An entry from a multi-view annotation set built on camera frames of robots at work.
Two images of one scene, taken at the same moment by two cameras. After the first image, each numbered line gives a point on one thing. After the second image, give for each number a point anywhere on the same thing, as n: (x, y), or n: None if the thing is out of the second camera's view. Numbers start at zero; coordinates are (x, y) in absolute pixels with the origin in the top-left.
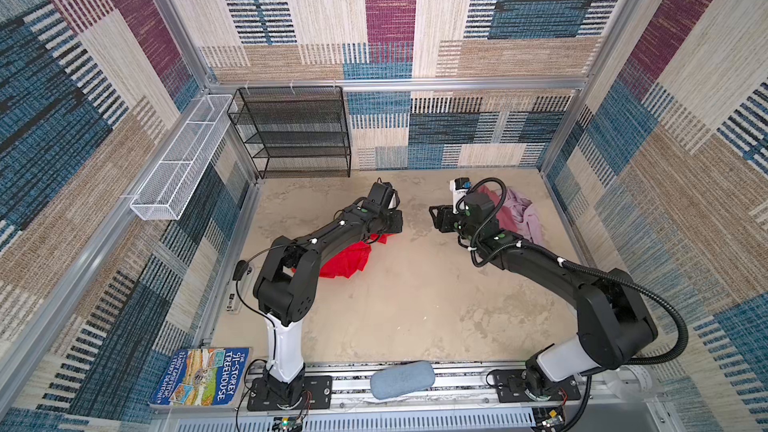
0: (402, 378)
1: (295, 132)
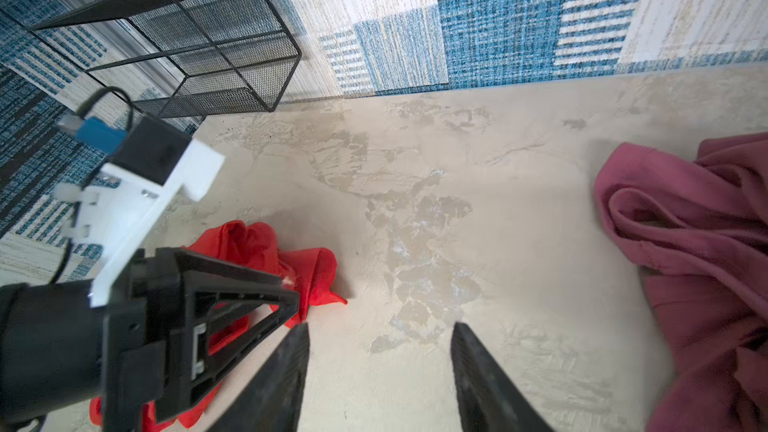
0: None
1: (222, 35)
